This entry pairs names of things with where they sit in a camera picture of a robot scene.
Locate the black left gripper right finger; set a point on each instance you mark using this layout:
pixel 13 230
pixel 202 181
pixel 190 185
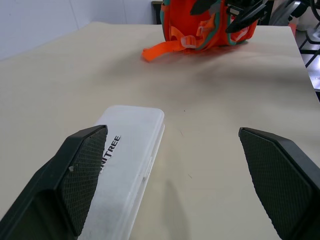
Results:
pixel 280 180

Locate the orange and green backpack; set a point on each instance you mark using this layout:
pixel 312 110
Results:
pixel 182 22

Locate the translucent white plastic case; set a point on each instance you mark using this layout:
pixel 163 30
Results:
pixel 130 155

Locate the black metal stand frame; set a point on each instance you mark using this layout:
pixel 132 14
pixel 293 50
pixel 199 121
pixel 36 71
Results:
pixel 311 47

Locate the dark furniture piece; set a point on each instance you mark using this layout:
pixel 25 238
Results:
pixel 157 11

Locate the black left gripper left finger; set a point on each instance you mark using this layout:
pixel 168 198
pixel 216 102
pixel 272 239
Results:
pixel 50 185

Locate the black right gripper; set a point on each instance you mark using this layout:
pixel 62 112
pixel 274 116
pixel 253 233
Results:
pixel 246 3

